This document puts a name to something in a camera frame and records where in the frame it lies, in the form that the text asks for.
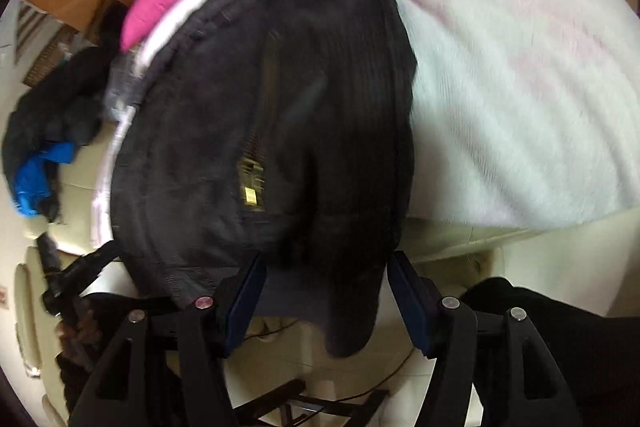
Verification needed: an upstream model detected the black jacket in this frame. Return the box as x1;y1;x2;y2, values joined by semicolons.
111;0;416;358

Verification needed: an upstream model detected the dark clothes pile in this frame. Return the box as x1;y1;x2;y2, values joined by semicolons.
1;46;116;222

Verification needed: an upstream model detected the blue garment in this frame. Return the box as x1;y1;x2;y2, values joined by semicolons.
13;142;76;219

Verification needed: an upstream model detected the white bed blanket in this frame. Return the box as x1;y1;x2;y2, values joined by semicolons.
89;0;640;249

